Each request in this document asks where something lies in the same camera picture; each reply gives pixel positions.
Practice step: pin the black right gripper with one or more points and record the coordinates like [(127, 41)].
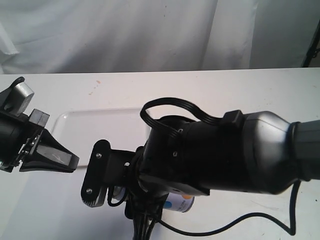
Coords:
[(164, 166)]

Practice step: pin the black metal stand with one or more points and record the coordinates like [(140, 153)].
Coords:
[(313, 49)]

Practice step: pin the white plastic tray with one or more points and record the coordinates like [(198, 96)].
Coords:
[(78, 131)]

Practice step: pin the white dotted spray can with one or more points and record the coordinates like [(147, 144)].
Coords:
[(173, 202)]

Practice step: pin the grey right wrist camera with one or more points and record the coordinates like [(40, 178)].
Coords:
[(94, 190)]

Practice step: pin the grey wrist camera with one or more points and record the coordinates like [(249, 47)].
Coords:
[(15, 99), (94, 190)]

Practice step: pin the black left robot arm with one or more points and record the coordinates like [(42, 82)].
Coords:
[(26, 143)]

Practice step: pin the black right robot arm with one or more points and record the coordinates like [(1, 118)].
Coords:
[(253, 153)]

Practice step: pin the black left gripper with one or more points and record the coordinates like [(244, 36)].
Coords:
[(26, 140)]

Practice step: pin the white backdrop curtain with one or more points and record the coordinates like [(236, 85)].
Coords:
[(113, 36)]

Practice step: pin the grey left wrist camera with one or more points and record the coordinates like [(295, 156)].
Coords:
[(15, 99)]

